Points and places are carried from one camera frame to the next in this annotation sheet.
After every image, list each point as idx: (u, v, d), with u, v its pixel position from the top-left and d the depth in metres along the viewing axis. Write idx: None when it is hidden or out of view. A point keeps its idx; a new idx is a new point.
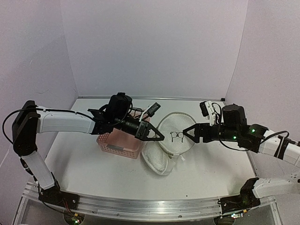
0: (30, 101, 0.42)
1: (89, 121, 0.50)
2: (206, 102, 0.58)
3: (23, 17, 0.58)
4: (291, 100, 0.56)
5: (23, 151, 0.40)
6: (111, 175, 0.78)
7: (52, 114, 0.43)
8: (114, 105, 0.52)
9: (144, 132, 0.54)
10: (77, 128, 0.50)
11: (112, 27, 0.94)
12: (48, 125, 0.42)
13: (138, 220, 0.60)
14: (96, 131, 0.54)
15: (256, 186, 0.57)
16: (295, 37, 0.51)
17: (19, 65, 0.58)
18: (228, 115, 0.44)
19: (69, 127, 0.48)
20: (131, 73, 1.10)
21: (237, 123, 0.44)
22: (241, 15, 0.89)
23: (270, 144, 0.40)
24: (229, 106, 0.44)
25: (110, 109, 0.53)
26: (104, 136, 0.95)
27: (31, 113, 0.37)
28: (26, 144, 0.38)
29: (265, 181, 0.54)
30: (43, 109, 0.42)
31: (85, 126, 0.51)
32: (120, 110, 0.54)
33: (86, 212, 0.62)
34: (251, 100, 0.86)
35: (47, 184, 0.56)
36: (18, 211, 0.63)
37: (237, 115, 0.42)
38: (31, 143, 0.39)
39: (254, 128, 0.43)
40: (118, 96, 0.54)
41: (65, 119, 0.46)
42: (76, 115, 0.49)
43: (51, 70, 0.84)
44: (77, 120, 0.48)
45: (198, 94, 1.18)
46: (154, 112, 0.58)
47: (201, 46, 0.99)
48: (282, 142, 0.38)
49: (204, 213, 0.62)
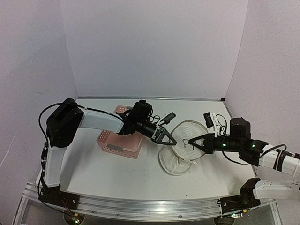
0: (70, 99, 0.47)
1: (119, 122, 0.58)
2: (212, 114, 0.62)
3: (23, 16, 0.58)
4: (290, 100, 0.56)
5: (60, 143, 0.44)
6: (111, 175, 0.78)
7: (92, 112, 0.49)
8: (138, 111, 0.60)
9: (160, 136, 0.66)
10: (107, 128, 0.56)
11: (113, 26, 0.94)
12: (87, 121, 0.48)
13: (138, 220, 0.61)
14: (123, 131, 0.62)
15: (258, 186, 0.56)
16: (295, 38, 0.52)
17: (19, 65, 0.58)
18: (235, 129, 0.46)
19: (102, 125, 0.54)
20: (131, 73, 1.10)
21: (241, 138, 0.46)
22: (241, 15, 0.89)
23: (267, 157, 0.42)
24: (237, 121, 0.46)
25: (135, 114, 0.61)
26: (105, 136, 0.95)
27: (76, 108, 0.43)
28: (66, 136, 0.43)
29: (266, 183, 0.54)
30: (85, 108, 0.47)
31: (115, 125, 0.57)
32: (142, 116, 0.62)
33: (86, 212, 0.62)
34: (251, 100, 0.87)
35: (53, 183, 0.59)
36: (18, 211, 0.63)
37: (243, 130, 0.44)
38: (70, 136, 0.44)
39: (254, 143, 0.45)
40: (141, 102, 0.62)
41: (101, 118, 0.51)
42: (109, 116, 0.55)
43: (50, 69, 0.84)
44: (109, 120, 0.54)
45: (198, 94, 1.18)
46: (170, 120, 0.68)
47: (201, 46, 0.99)
48: (280, 154, 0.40)
49: (204, 213, 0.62)
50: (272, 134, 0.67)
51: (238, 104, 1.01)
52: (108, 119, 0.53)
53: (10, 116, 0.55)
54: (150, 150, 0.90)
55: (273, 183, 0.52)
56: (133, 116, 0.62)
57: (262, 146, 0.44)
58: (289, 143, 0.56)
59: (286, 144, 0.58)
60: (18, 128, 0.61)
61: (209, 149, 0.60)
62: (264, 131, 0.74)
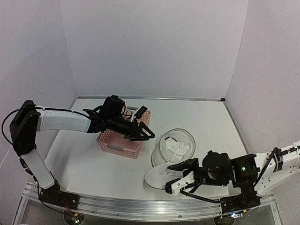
0: (29, 101, 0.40)
1: (86, 120, 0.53)
2: (172, 190, 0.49)
3: (23, 17, 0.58)
4: (289, 100, 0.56)
5: (23, 150, 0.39)
6: (112, 175, 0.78)
7: (51, 112, 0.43)
8: (109, 106, 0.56)
9: (137, 130, 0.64)
10: (73, 126, 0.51)
11: (112, 26, 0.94)
12: (47, 123, 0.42)
13: (138, 220, 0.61)
14: (92, 128, 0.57)
15: (258, 190, 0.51)
16: (295, 38, 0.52)
17: (20, 65, 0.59)
18: (217, 172, 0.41)
19: (65, 125, 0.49)
20: (130, 72, 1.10)
21: (228, 173, 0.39)
22: (241, 14, 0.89)
23: (270, 167, 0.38)
24: (213, 163, 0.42)
25: (105, 110, 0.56)
26: (104, 136, 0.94)
27: (30, 111, 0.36)
28: (26, 143, 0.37)
29: (265, 180, 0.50)
30: (42, 108, 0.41)
31: (81, 124, 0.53)
32: (113, 112, 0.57)
33: (86, 212, 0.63)
34: (251, 100, 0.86)
35: (47, 183, 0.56)
36: (18, 211, 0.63)
37: (226, 167, 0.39)
38: (32, 141, 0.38)
39: (243, 165, 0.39)
40: (112, 98, 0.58)
41: (64, 117, 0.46)
42: (73, 114, 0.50)
43: (50, 69, 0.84)
44: (74, 118, 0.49)
45: (198, 94, 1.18)
46: (143, 114, 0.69)
47: (202, 46, 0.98)
48: (277, 161, 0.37)
49: (204, 213, 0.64)
50: (272, 134, 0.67)
51: (238, 104, 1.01)
52: (73, 117, 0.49)
53: (10, 116, 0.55)
54: (150, 149, 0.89)
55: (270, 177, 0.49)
56: (104, 113, 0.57)
57: (252, 162, 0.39)
58: (288, 143, 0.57)
59: (285, 144, 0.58)
60: None
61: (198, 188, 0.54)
62: (265, 131, 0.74)
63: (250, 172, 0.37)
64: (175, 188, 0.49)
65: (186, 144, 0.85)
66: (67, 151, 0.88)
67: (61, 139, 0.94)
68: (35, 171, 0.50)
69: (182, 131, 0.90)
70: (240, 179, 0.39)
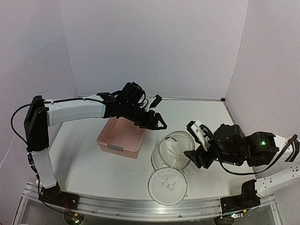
0: (37, 96, 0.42)
1: (100, 106, 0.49)
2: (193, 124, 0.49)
3: (23, 17, 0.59)
4: (289, 100, 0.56)
5: (38, 146, 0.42)
6: (111, 174, 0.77)
7: (61, 104, 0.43)
8: (129, 92, 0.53)
9: (153, 122, 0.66)
10: (87, 114, 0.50)
11: (113, 26, 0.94)
12: (57, 116, 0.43)
13: (138, 220, 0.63)
14: (108, 114, 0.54)
15: (259, 190, 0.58)
16: (295, 38, 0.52)
17: (20, 66, 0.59)
18: (228, 144, 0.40)
19: (79, 115, 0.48)
20: (130, 72, 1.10)
21: (241, 147, 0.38)
22: (241, 14, 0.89)
23: (286, 153, 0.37)
24: (224, 135, 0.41)
25: (123, 94, 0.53)
26: (104, 135, 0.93)
27: (39, 107, 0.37)
28: (39, 139, 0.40)
29: (266, 182, 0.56)
30: (51, 102, 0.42)
31: (96, 111, 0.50)
32: (131, 98, 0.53)
33: (87, 212, 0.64)
34: (251, 100, 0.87)
35: (49, 183, 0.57)
36: (18, 211, 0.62)
37: (237, 138, 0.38)
38: (45, 137, 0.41)
39: (263, 139, 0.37)
40: (133, 84, 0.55)
41: (76, 107, 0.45)
42: (86, 101, 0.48)
43: (50, 70, 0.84)
44: (87, 106, 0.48)
45: (198, 94, 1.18)
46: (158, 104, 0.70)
47: (202, 47, 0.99)
48: (294, 147, 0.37)
49: (204, 213, 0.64)
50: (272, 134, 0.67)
51: (238, 104, 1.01)
52: (86, 106, 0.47)
53: (11, 116, 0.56)
54: (151, 149, 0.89)
55: (272, 178, 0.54)
56: (121, 97, 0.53)
57: (272, 141, 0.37)
58: None
59: None
60: (18, 127, 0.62)
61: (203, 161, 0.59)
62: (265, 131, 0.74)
63: (270, 148, 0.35)
64: (198, 123, 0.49)
65: (185, 144, 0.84)
66: (67, 150, 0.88)
67: (61, 139, 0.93)
68: (39, 170, 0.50)
69: (183, 132, 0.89)
70: (255, 154, 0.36)
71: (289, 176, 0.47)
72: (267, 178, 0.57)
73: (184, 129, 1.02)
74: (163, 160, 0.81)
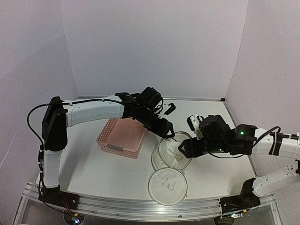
0: (56, 97, 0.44)
1: (119, 106, 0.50)
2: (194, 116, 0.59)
3: (23, 17, 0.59)
4: (289, 100, 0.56)
5: (57, 146, 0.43)
6: (111, 174, 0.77)
7: (80, 106, 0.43)
8: (149, 95, 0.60)
9: (164, 130, 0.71)
10: (105, 115, 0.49)
11: (113, 26, 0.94)
12: (77, 118, 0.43)
13: (138, 220, 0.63)
14: (126, 114, 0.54)
15: (255, 187, 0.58)
16: (295, 38, 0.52)
17: (20, 66, 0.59)
18: (209, 131, 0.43)
19: (97, 116, 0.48)
20: (130, 72, 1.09)
21: (221, 134, 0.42)
22: (241, 15, 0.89)
23: (264, 144, 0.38)
24: (206, 121, 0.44)
25: (143, 97, 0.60)
26: (104, 135, 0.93)
27: (59, 108, 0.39)
28: (58, 139, 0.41)
29: (263, 180, 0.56)
30: (70, 104, 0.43)
31: (115, 112, 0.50)
32: (150, 101, 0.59)
33: (86, 212, 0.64)
34: (251, 100, 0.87)
35: (52, 183, 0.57)
36: (18, 211, 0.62)
37: (216, 125, 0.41)
38: (63, 138, 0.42)
39: (243, 130, 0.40)
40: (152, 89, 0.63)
41: (95, 108, 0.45)
42: (105, 101, 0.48)
43: (50, 69, 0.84)
44: (105, 107, 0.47)
45: (198, 94, 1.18)
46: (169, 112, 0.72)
47: (202, 47, 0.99)
48: (275, 139, 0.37)
49: (204, 213, 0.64)
50: None
51: (238, 104, 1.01)
52: (105, 107, 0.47)
53: (11, 116, 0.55)
54: (151, 149, 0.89)
55: (268, 176, 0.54)
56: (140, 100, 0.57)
57: (252, 132, 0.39)
58: None
59: None
60: (18, 127, 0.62)
61: (192, 152, 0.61)
62: None
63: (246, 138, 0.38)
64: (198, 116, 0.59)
65: None
66: (67, 150, 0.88)
67: None
68: (47, 170, 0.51)
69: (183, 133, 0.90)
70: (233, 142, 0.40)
71: (283, 175, 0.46)
72: (264, 176, 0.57)
73: (183, 129, 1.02)
74: (163, 160, 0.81)
